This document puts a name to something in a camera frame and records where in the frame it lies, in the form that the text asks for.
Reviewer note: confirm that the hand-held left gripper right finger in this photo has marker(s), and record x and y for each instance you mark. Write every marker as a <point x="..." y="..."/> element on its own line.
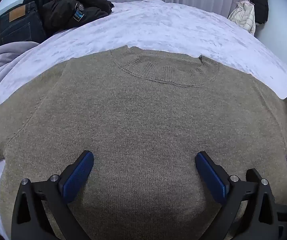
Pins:
<point x="212" y="177"/>

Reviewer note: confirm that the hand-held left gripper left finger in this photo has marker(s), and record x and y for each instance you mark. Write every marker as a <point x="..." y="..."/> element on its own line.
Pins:
<point x="79" y="175"/>

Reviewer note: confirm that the olive knit sweater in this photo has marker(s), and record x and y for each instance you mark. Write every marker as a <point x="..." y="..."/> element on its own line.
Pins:
<point x="143" y="117"/>

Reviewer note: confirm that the grey crumpled blanket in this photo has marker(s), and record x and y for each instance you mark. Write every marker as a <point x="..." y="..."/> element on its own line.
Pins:
<point x="1" y="62"/>

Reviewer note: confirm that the dark blue jeans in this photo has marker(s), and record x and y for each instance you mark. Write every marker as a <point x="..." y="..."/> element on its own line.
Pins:
<point x="18" y="32"/>

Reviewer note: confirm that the cream puffer jacket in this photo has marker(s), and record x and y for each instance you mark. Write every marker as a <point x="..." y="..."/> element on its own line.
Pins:
<point x="243" y="17"/>

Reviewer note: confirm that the lavender fleece bed blanket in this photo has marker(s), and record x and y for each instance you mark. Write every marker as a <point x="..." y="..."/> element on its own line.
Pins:
<point x="158" y="22"/>

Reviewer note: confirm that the black jacket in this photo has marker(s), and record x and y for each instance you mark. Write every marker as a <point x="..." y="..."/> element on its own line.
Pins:
<point x="58" y="10"/>

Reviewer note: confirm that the black hanging coat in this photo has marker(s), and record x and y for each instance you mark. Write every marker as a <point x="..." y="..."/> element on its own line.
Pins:
<point x="259" y="2"/>

